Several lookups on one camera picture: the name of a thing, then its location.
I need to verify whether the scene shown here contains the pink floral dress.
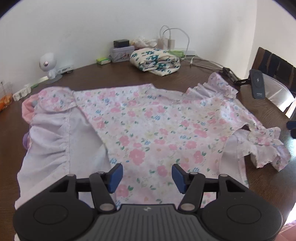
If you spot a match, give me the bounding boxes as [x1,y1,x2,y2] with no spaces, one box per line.
[15,73,290,208]

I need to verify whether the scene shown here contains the dark wooden chair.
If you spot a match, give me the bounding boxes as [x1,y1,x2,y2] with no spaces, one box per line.
[250,46,296,117]

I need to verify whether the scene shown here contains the pink blue purple garment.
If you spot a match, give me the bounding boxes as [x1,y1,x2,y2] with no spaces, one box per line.
[22,94,38,150]

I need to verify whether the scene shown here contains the white small device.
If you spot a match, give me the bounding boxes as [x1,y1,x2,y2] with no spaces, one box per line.
[57,65,73,75]

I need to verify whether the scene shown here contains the green tissue pack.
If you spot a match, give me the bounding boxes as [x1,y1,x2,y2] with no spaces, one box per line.
[96,57,111,65]

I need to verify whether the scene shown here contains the white power strip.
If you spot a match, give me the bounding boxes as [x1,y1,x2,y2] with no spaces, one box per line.
[176,48,196,56]

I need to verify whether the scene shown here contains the folded teal floral cloth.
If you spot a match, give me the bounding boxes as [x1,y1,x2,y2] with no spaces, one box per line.
[129,48,181,76]

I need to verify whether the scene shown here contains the lavender tin box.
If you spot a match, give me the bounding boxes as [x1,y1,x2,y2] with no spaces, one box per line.
[109,46,135,63]

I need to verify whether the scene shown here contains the white round robot toy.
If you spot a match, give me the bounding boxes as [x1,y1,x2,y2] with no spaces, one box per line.
[39,53,62,83]

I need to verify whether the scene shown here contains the clear box orange snacks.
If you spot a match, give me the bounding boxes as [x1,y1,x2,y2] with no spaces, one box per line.
[0,81,13,112]

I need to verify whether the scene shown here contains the black charger block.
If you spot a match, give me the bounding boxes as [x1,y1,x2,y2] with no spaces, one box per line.
[113,39,130,48]

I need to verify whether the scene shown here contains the white power adapter right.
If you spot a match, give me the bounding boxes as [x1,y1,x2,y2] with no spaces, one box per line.
[168,39,175,50]

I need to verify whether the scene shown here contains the white power adapter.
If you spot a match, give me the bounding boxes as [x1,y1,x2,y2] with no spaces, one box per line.
[157,38,164,49]
[168,39,175,50]

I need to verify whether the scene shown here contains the white power adapter left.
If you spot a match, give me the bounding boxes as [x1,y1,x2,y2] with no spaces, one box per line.
[157,38,164,49]

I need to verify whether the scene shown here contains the crumpled white tissue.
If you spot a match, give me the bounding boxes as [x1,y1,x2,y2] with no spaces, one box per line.
[131,37,158,49]

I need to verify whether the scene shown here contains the black wireless charger stand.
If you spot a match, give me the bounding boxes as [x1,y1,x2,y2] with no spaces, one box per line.
[249,69,265,99]

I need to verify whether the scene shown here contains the white charging cable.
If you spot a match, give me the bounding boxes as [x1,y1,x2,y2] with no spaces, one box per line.
[159,25,223,70]

